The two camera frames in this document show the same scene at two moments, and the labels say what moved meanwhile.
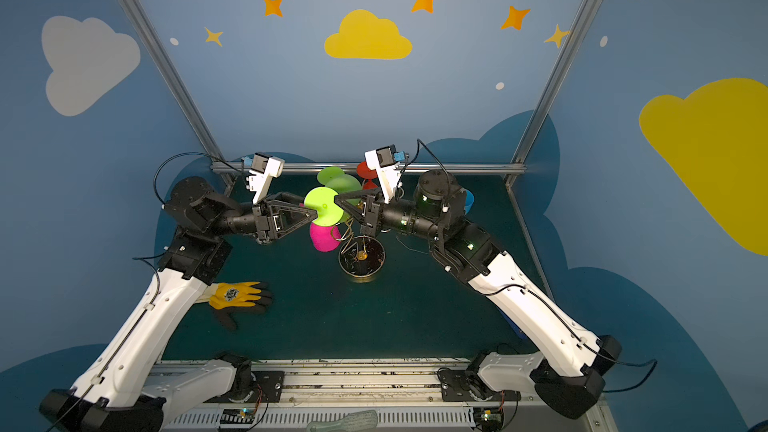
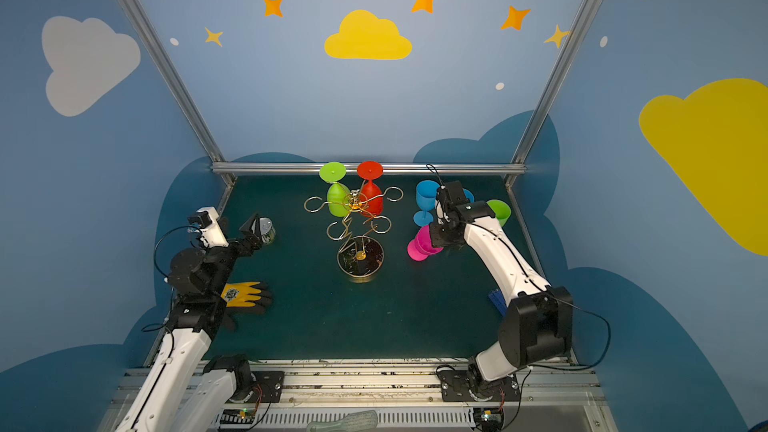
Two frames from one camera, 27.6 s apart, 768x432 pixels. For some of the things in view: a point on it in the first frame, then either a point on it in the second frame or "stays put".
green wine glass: [323, 200] to [501, 210]
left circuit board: [238, 416] stays put
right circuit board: [488, 419] stays put
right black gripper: [370, 216] to [442, 232]
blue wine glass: [469, 200] stays put
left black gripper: [262, 222] to [245, 238]
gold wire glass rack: [361, 257] stays put
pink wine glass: [325, 238] to [421, 247]
